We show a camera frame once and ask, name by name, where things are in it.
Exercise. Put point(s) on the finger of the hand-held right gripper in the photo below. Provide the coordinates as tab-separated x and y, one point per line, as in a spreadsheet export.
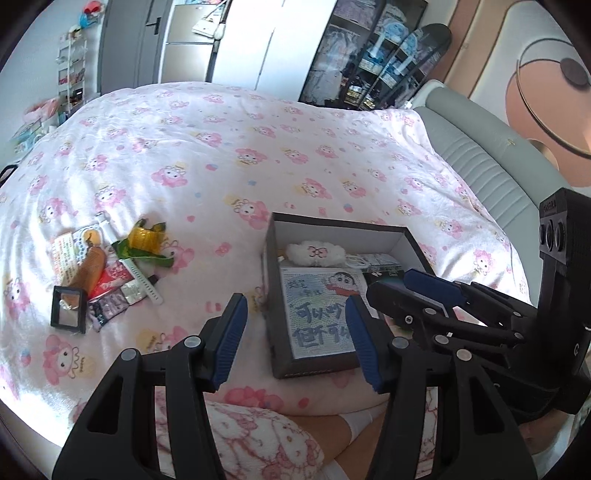
392	300
429	286

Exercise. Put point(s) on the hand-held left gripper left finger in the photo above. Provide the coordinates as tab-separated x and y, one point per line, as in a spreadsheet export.
228	341

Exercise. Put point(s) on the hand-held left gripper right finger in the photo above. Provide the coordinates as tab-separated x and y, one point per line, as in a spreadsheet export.
362	341

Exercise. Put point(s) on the black box with colourful print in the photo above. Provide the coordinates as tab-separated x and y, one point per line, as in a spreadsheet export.
383	268

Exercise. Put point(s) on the cartoon picture board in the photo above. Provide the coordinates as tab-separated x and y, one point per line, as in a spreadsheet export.
314	314

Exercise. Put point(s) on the white cloud plush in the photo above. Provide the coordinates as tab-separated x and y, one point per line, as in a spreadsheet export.
314	251

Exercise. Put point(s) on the black container box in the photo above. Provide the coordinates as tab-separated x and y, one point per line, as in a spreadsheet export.
323	230

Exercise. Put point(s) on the person's leg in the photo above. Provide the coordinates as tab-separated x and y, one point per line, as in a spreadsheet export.
341	438

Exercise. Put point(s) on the pink printed pajamas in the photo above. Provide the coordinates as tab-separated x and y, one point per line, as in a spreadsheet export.
258	438

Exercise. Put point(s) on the dark patterned packet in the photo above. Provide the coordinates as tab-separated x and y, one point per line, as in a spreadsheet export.
108	307

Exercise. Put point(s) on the red packet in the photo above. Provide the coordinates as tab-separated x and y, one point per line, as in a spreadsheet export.
113	279

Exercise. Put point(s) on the yellow and green toy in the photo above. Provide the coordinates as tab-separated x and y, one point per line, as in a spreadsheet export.
143	237

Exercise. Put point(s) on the grey padded headboard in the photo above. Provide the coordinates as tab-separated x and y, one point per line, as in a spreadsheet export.
475	157

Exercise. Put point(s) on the orange tube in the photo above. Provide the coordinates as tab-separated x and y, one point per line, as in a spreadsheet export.
90	270

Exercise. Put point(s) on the small black square mirror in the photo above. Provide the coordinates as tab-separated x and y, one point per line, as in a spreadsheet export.
69	314

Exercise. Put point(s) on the sticker card with yellow figure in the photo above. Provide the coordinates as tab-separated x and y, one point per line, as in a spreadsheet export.
90	237

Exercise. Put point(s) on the pink and white card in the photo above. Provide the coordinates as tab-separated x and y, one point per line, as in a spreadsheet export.
64	256

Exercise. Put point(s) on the pink printed blanket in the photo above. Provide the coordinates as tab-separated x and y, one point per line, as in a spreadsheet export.
231	152

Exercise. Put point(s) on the dark skateboard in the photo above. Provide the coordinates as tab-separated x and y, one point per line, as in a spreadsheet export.
425	50

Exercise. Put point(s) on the dark display cabinet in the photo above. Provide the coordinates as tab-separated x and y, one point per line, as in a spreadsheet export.
351	60

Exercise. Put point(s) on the silver fridge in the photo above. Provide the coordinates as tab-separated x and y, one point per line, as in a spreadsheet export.
184	60

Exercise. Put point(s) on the white wardrobe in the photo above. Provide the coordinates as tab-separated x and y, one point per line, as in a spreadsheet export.
258	46

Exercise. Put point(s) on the stack of pastel boxes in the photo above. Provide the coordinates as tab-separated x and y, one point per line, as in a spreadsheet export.
25	138

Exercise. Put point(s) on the pink cloth bundle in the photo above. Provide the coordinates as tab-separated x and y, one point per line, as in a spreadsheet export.
44	110

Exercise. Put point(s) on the white rack shelf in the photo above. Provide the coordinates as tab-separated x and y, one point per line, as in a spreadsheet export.
71	74

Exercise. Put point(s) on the grey door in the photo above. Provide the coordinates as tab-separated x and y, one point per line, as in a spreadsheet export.
124	46

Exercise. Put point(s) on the white handbag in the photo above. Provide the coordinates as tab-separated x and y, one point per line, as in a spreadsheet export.
210	25

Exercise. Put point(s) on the grey round wall disc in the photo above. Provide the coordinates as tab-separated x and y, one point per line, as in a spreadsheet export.
575	71

